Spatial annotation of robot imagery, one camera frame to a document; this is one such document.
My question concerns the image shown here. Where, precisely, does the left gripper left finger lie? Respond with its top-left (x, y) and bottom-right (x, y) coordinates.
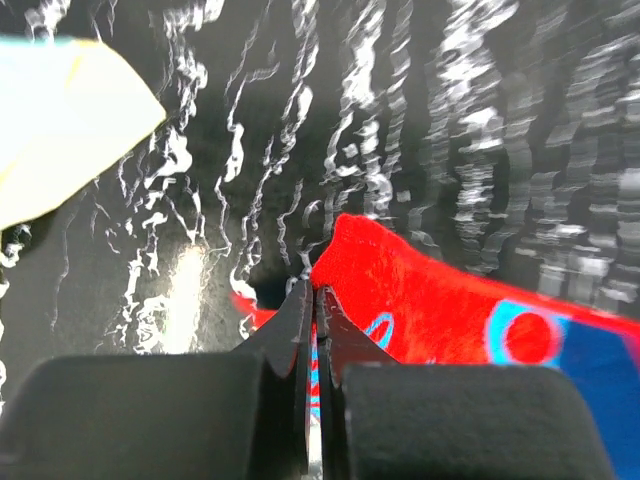
top-left (1, 281), bottom-right (313, 479)

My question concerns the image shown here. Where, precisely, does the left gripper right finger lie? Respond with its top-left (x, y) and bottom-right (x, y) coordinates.
top-left (315, 287), bottom-right (614, 479)

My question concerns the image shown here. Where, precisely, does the red and blue towel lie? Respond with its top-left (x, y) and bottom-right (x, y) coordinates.
top-left (235, 214), bottom-right (639, 479)

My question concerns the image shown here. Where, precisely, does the yellow and green towel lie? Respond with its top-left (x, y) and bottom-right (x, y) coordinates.
top-left (1, 35), bottom-right (166, 228)

